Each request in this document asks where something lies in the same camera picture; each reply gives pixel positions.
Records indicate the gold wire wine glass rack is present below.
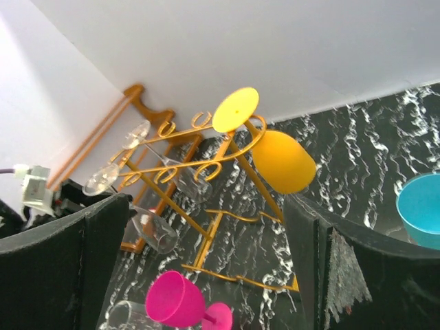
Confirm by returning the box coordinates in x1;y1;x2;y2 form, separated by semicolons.
108;111;300;293

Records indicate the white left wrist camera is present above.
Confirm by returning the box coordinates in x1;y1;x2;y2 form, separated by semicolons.
13;164;54;216

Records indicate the tall clear wine glass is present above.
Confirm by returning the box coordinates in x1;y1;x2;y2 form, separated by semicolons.
121;120;213;206

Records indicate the short clear glass front left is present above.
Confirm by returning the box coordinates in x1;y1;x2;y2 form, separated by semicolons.
104;300;162;330

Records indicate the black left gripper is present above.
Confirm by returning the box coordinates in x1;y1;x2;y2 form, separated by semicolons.
52;179;114;215

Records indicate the yellow plastic wine glass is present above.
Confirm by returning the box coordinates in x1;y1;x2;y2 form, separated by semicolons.
212;87;316;195

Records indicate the orange wooden shelf rack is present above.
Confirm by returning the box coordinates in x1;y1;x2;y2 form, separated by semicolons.
46;83;204;254

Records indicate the blue plastic wine glass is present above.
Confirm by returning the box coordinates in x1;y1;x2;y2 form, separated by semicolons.
396;173;440;250

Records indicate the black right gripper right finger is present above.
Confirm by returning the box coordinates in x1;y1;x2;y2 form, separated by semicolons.
283;195;439;329

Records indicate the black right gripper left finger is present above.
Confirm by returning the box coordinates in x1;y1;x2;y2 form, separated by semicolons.
1;193;129;329

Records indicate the pink plastic wine glass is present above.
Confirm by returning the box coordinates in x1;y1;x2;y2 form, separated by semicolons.
145;270;233;330

